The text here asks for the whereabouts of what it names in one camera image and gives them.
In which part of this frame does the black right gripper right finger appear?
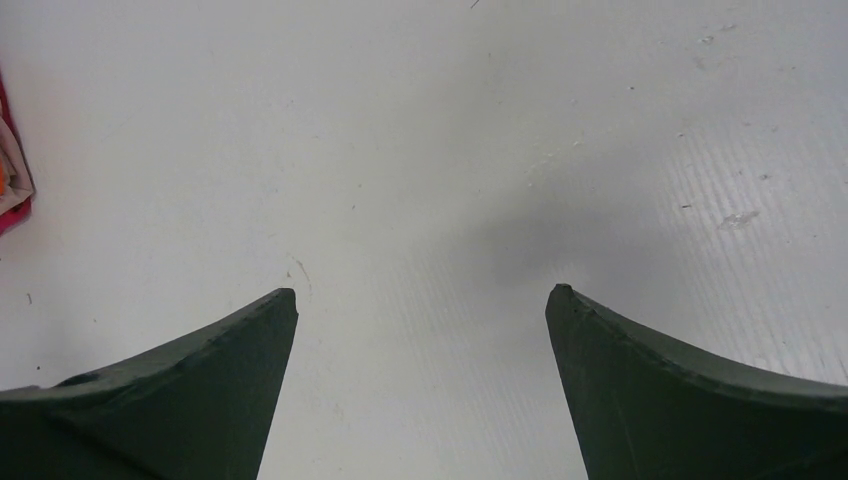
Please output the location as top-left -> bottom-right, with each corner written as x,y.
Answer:
545,284 -> 847,479

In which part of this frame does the magenta folded t shirt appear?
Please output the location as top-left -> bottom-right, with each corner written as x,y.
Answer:
1,84 -> 35,235

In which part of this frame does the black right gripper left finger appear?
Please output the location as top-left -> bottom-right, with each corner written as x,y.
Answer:
1,288 -> 298,479

